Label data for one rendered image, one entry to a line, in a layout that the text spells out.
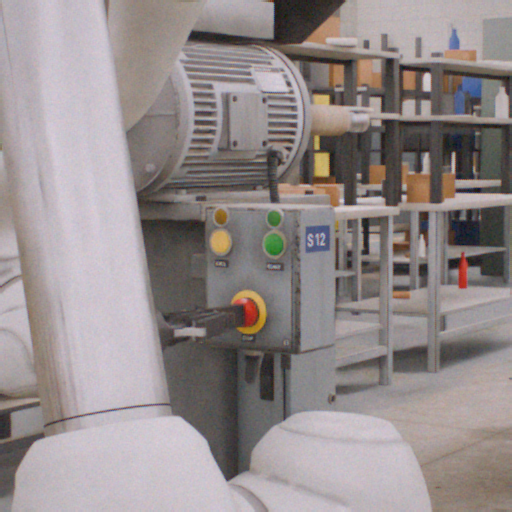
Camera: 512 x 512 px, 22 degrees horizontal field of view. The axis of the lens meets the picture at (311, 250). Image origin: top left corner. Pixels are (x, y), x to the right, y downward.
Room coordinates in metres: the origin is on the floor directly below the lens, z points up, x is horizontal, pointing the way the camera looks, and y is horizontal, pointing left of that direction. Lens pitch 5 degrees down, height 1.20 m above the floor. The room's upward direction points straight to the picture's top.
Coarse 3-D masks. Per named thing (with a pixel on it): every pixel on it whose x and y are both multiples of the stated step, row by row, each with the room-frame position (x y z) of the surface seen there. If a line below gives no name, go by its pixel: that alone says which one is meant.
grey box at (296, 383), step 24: (240, 360) 2.07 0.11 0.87; (264, 360) 2.04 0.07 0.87; (288, 360) 2.02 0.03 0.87; (312, 360) 2.08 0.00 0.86; (240, 384) 2.07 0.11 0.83; (264, 384) 2.04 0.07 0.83; (288, 384) 2.03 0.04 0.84; (312, 384) 2.08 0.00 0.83; (240, 408) 2.07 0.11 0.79; (264, 408) 2.05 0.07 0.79; (288, 408) 2.03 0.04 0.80; (312, 408) 2.08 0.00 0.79; (240, 432) 2.07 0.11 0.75; (264, 432) 2.05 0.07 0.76; (240, 456) 2.07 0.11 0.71
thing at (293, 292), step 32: (256, 224) 1.81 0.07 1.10; (288, 224) 1.78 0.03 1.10; (320, 224) 1.82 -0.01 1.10; (224, 256) 1.84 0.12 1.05; (256, 256) 1.81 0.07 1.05; (288, 256) 1.78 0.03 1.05; (320, 256) 1.82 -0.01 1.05; (224, 288) 1.84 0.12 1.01; (256, 288) 1.81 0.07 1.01; (288, 288) 1.78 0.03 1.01; (320, 288) 1.82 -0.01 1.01; (256, 320) 1.81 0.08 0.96; (288, 320) 1.78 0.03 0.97; (320, 320) 1.82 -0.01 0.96; (256, 352) 1.86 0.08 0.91; (288, 352) 1.78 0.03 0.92
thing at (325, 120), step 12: (312, 108) 2.41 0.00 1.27; (324, 108) 2.44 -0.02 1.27; (336, 108) 2.48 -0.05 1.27; (312, 120) 2.39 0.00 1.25; (324, 120) 2.43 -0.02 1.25; (336, 120) 2.46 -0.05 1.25; (348, 120) 2.50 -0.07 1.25; (312, 132) 2.41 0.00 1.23; (324, 132) 2.45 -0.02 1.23; (336, 132) 2.48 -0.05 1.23
